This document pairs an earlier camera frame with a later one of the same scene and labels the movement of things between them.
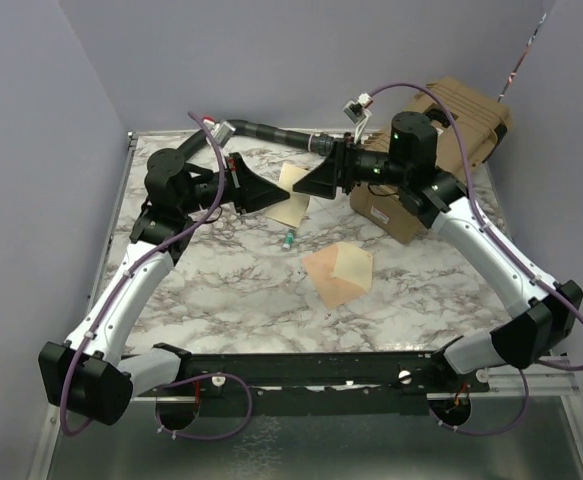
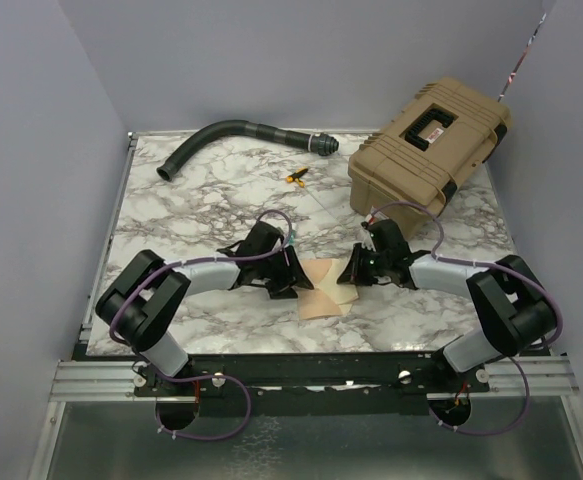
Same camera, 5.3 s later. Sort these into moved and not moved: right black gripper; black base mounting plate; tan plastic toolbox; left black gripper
Moved: left black gripper; right black gripper
Not moved: black base mounting plate; tan plastic toolbox
